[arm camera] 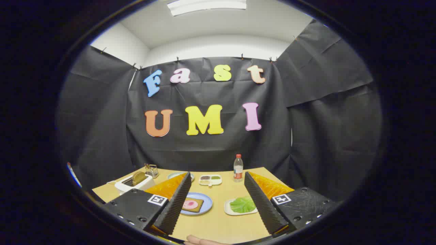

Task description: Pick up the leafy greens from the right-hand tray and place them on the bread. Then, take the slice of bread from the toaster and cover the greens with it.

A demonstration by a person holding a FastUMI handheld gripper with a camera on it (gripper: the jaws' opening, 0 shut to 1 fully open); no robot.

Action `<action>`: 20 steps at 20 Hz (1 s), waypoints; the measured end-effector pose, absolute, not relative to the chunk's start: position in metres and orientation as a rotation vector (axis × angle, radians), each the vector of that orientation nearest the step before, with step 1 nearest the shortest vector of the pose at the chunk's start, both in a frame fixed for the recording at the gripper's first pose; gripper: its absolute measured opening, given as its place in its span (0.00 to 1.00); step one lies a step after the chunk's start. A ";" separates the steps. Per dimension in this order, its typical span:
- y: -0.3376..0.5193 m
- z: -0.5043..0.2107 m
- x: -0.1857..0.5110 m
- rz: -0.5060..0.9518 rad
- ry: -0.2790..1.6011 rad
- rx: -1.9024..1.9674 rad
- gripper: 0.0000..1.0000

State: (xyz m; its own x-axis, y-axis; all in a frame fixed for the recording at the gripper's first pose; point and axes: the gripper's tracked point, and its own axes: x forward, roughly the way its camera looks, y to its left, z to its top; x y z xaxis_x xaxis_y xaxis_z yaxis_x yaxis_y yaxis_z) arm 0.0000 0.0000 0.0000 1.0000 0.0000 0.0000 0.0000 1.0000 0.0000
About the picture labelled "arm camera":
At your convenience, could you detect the round brown bread slice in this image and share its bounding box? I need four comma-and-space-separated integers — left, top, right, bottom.
132, 171, 147, 186

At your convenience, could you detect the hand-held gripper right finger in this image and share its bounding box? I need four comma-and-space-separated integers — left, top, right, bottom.
244, 171, 341, 235

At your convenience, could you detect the white rectangular plate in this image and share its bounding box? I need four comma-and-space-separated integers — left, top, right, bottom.
224, 197, 258, 216

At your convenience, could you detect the blue round plate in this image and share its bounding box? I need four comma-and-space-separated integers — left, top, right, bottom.
180, 192, 213, 216

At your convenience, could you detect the clear bottle with red cap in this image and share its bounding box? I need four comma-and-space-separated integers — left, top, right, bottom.
233, 154, 244, 182

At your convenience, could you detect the small wire basket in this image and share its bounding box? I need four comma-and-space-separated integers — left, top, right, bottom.
144, 164, 159, 179

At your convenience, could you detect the pale green plate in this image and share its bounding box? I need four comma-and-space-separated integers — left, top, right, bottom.
167, 172, 195, 182

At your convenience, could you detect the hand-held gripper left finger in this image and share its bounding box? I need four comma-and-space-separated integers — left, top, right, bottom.
102, 172, 192, 236

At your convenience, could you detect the ceiling light panel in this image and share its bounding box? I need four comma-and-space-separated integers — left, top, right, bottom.
167, 0, 247, 16

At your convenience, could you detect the white divided condiment dish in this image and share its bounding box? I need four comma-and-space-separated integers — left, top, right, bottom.
199, 174, 222, 187

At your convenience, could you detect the green lettuce leaf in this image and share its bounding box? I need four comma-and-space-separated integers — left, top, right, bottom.
230, 196, 256, 214

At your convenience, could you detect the white toaster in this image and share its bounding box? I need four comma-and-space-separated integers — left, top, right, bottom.
114, 171, 156, 195

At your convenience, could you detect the square toast slice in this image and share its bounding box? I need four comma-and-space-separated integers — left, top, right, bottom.
182, 197, 204, 213

